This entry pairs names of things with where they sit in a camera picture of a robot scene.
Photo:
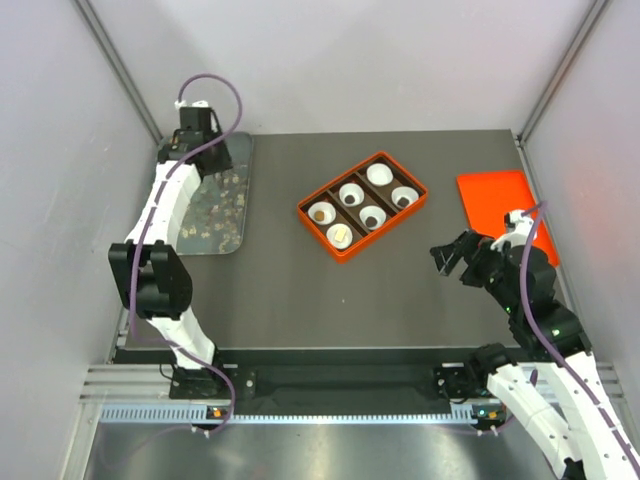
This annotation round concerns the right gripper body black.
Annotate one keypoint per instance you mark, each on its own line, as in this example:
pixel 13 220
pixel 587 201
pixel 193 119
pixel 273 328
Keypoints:
pixel 485 267

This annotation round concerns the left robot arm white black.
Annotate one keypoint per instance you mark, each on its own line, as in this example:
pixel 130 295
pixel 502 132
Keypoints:
pixel 152 282

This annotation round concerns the floral blue tray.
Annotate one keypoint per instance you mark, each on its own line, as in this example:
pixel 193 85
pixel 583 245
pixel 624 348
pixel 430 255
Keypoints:
pixel 214 220

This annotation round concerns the orange box lid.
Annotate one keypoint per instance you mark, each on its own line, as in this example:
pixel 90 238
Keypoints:
pixel 487 197

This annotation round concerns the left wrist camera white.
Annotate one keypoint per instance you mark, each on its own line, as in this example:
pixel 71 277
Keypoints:
pixel 198 123

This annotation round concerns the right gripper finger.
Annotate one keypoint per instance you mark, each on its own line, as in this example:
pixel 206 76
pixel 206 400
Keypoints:
pixel 467 240
pixel 449 258

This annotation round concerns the cream white chocolate bar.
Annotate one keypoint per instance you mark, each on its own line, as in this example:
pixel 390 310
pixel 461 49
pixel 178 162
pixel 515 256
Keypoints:
pixel 340 234

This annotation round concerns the orange chocolate box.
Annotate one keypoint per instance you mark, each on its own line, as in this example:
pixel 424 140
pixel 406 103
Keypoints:
pixel 373 195

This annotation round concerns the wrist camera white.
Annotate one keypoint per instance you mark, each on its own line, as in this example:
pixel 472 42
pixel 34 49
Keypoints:
pixel 518 224
pixel 198 123

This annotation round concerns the white paper cup middle right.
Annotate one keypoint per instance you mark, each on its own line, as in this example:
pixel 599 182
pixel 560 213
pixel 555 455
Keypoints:
pixel 375 211

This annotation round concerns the white paper cup back right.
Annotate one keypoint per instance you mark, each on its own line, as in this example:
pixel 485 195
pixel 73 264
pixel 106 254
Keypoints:
pixel 404 191

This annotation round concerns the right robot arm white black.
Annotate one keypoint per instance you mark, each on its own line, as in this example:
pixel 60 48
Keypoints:
pixel 579 435

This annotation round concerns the white paper cup front left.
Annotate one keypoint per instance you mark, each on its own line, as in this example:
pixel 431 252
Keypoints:
pixel 325 206

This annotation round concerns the white paper cup back left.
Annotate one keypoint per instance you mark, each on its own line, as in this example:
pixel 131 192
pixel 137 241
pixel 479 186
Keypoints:
pixel 379 174

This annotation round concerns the white paper cup middle left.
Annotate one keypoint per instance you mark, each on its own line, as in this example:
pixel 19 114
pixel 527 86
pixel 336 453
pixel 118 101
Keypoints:
pixel 351 188

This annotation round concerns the black mounting base rail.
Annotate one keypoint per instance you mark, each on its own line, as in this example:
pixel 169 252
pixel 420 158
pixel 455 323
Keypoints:
pixel 315 386

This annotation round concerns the white paper cup front right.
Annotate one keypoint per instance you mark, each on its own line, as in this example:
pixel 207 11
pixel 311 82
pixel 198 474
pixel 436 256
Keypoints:
pixel 330 234

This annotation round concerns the metal tongs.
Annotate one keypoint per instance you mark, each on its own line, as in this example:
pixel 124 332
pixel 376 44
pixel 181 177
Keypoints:
pixel 221 179

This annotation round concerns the white paper cup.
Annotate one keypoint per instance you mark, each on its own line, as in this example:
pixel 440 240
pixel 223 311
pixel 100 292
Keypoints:
pixel 379 174
pixel 375 211
pixel 330 234
pixel 351 188
pixel 404 191
pixel 325 206

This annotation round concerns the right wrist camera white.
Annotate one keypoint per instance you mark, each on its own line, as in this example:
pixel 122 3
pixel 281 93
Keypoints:
pixel 518 224

